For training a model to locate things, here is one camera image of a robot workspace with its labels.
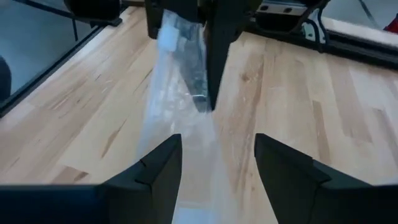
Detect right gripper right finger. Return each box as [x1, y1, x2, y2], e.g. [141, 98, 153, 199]
[254, 133, 398, 224]

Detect red and black case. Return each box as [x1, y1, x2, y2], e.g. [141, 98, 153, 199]
[383, 21, 398, 34]

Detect clear plastic zip bag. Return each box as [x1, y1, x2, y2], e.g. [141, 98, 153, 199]
[136, 9, 240, 224]

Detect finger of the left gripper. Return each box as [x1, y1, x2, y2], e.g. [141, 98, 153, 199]
[145, 0, 209, 111]
[198, 0, 262, 111]

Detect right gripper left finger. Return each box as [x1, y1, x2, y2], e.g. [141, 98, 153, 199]
[0, 133, 183, 224]

